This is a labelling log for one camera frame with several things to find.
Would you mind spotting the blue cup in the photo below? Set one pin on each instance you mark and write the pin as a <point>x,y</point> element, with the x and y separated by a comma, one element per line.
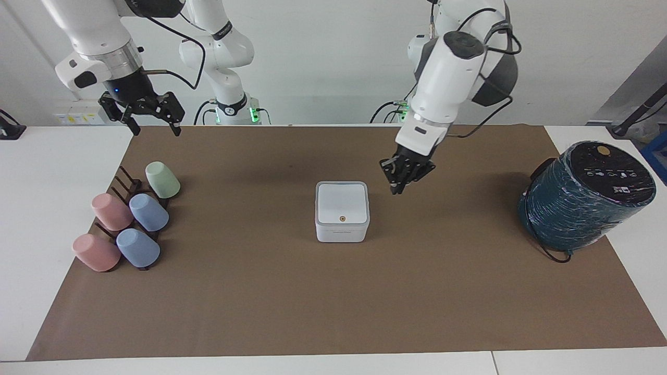
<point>149,212</point>
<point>137,248</point>

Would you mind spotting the white wall socket strip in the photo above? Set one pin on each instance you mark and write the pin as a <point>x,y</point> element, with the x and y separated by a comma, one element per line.
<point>78,115</point>

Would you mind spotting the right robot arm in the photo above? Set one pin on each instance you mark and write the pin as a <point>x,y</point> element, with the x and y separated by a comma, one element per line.
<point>99,31</point>

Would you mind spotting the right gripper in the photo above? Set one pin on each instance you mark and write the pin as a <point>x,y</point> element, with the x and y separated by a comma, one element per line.
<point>129,87</point>

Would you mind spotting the green cup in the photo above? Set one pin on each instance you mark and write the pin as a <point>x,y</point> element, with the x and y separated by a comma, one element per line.
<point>162,180</point>

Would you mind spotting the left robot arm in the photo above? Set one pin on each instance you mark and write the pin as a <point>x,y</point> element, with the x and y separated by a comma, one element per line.
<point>448,78</point>

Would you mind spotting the black stand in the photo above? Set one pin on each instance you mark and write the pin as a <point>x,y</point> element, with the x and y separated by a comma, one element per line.
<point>9,127</point>
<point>638,112</point>

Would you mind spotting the dark brown cup rack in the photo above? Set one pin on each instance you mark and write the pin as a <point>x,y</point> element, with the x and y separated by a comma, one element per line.
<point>130,183</point>

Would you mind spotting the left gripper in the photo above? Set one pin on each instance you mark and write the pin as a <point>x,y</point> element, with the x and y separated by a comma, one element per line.
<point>414,154</point>

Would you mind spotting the pink cup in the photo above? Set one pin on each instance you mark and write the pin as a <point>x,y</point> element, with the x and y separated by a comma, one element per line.
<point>111,211</point>
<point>96,252</point>

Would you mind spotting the white square trash can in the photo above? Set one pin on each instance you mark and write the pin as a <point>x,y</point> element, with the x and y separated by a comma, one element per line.
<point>342,208</point>

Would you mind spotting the teal cylinder wrapped in plastic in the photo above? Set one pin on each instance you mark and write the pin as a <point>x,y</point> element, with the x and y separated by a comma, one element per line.
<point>583,203</point>

